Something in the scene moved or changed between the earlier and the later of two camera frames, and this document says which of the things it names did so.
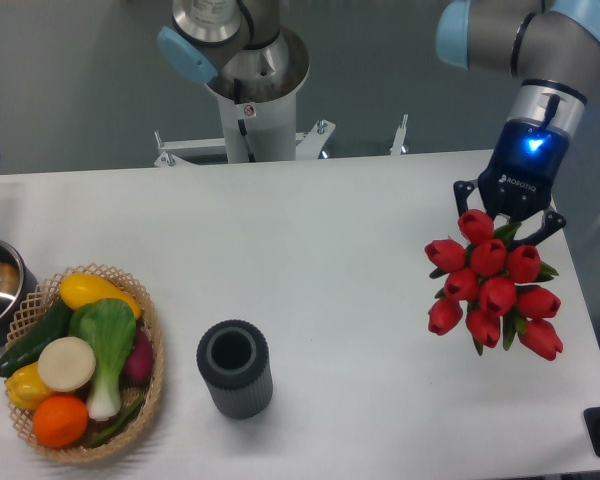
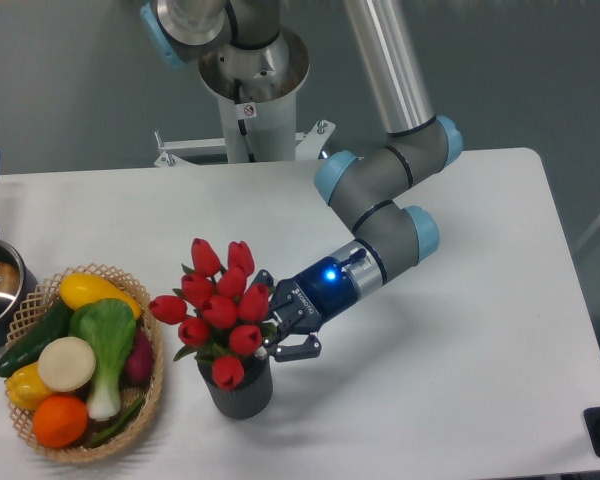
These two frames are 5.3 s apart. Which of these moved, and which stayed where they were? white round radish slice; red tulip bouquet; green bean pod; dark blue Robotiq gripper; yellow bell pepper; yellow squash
Moved: dark blue Robotiq gripper; red tulip bouquet
Stayed: green bean pod; yellow squash; yellow bell pepper; white round radish slice
